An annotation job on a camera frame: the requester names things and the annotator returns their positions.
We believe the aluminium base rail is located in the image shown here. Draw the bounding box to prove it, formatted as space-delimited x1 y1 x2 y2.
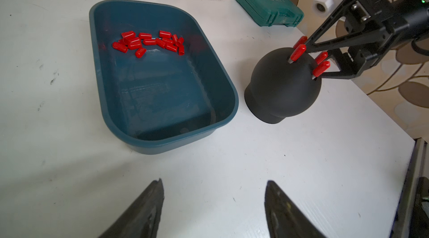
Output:
390 138 429 238

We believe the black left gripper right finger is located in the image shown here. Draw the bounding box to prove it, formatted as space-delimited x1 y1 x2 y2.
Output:
264 181 325 238

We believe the red screw protection sleeve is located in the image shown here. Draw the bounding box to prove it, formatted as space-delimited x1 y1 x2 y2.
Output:
293 36 308 49

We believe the black dome screw fixture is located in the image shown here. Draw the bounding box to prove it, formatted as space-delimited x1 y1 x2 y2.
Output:
244 48 322 124

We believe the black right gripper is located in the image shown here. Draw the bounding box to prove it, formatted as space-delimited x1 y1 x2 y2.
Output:
306 0 410 79

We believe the red sleeve on screw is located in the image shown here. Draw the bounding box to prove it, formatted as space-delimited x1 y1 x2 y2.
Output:
315 52 328 65

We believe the green plastic tool case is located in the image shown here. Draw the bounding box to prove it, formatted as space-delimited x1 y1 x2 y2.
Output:
236 0 304 27

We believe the dark teal plastic tray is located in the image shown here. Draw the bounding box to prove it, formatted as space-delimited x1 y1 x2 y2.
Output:
89 0 239 154

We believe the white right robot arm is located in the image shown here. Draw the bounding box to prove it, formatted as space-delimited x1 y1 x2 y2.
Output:
306 0 429 79

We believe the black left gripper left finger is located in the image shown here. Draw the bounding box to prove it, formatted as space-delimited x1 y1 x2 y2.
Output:
100 180 164 238

